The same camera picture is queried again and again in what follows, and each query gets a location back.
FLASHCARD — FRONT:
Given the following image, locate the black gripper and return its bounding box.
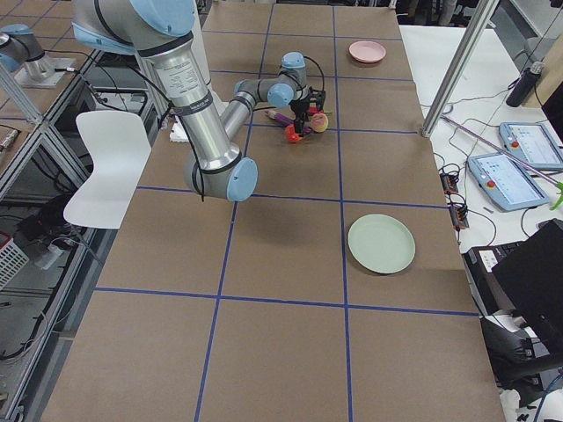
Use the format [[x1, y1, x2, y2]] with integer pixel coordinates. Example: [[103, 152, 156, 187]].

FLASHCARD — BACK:
[[291, 98, 310, 135]]

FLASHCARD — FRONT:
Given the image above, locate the pink yellow peach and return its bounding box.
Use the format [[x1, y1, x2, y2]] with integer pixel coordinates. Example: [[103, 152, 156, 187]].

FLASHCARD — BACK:
[[310, 113, 329, 133]]

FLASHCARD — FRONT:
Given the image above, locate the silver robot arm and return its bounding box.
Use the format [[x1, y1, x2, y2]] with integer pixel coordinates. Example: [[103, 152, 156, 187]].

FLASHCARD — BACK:
[[1, 24, 45, 73], [72, 1, 310, 202]]

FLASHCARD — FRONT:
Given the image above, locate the red chili pepper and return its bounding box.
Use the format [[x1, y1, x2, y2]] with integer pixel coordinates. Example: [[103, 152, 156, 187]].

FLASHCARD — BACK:
[[307, 106, 333, 116]]

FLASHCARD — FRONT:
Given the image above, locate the purple eggplant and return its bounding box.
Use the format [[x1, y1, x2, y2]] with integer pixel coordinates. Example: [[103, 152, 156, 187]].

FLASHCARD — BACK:
[[265, 110, 293, 127]]

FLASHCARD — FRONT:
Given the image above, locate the pink plate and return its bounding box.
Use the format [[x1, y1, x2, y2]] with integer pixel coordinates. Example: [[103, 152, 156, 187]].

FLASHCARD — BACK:
[[348, 40, 387, 63]]

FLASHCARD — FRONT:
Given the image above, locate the green plate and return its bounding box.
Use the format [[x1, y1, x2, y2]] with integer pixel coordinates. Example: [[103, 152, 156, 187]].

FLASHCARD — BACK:
[[347, 214, 416, 274]]

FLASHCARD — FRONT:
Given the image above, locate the white chair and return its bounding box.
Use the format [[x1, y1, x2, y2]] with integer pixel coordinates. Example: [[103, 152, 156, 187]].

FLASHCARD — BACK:
[[63, 110, 151, 229]]

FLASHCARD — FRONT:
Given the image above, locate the near teach pendant tablet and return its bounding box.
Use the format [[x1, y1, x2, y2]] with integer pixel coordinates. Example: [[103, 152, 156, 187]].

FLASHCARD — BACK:
[[467, 153, 549, 212]]

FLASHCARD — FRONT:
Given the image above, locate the teach pendant tablet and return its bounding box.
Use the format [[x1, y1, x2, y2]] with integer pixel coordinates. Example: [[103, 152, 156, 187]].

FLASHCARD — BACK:
[[467, 153, 549, 212], [499, 122, 562, 171]]

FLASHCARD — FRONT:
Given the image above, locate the black water bottle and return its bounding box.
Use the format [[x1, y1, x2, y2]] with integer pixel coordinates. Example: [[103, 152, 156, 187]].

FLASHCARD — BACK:
[[506, 61, 545, 107]]

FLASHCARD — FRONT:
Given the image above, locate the far teach pendant tablet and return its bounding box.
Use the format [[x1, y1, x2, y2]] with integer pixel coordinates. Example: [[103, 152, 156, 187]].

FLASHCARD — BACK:
[[499, 122, 562, 171]]

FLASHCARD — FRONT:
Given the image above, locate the metal reacher stick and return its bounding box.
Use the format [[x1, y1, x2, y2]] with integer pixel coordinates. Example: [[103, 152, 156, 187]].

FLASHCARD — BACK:
[[440, 114, 563, 210]]

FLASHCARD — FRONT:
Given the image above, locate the black laptop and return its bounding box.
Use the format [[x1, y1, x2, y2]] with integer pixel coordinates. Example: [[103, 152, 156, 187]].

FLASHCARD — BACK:
[[463, 219, 562, 353]]

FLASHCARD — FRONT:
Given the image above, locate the white plastic basket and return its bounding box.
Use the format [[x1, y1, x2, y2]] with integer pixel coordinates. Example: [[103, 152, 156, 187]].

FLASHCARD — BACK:
[[0, 232, 29, 289]]

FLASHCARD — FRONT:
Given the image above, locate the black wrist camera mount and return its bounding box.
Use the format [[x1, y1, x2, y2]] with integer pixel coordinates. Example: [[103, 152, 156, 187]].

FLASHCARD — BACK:
[[309, 87, 325, 110]]

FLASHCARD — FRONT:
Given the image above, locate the aluminium frame post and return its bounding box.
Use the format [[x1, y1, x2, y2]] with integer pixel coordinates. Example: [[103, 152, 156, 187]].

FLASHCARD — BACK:
[[420, 0, 500, 138]]

